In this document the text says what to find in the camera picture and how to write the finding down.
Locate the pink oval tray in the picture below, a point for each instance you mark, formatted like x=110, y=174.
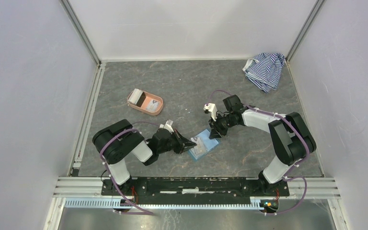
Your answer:
x=145, y=102

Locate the teal card holder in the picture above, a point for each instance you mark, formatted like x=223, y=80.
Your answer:
x=210, y=144

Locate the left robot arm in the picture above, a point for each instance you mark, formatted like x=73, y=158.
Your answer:
x=121, y=139

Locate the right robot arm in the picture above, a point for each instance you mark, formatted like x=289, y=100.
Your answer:
x=292, y=141

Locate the aluminium frame rail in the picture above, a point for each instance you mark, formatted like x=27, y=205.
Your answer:
x=93, y=203

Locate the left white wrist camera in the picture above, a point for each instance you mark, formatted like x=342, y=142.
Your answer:
x=167, y=126

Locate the white VIP card in tray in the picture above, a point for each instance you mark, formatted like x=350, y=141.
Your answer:
x=152, y=106

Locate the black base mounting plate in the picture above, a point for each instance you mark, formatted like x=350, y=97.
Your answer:
x=201, y=190

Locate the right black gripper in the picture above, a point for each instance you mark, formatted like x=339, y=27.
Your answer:
x=216, y=130

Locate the stack of credit cards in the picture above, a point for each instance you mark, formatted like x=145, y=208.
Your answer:
x=136, y=97

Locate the white vip card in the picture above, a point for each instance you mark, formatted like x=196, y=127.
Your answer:
x=200, y=146
x=152, y=106

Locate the blue striped cloth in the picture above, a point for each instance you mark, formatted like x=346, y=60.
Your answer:
x=264, y=70

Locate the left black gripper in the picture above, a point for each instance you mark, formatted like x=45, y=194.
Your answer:
x=183, y=143

